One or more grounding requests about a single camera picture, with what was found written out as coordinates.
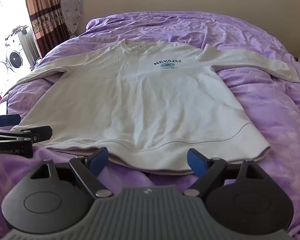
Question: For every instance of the fan with floral cover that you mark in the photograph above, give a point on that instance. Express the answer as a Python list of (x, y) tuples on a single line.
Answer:
[(71, 7)]

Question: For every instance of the white washing machine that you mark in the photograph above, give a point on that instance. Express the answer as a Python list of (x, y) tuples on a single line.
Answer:
[(13, 58)]

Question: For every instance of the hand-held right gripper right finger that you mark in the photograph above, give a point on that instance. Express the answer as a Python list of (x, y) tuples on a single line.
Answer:
[(196, 162)]

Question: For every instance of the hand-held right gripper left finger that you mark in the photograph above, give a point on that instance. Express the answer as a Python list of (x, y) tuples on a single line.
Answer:
[(100, 161)]

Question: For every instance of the brown striped curtain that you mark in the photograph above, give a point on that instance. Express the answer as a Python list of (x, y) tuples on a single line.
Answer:
[(45, 10)]

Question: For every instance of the white printed sweatshirt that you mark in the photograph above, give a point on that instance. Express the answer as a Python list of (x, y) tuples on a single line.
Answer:
[(140, 105)]

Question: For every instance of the grey oil radiator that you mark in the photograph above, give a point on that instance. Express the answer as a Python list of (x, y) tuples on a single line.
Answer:
[(27, 45)]

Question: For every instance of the purple blanket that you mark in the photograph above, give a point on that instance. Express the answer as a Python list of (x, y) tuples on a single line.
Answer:
[(265, 117)]

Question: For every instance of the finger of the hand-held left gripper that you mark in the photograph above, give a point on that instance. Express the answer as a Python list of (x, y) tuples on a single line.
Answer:
[(10, 120), (41, 133)]

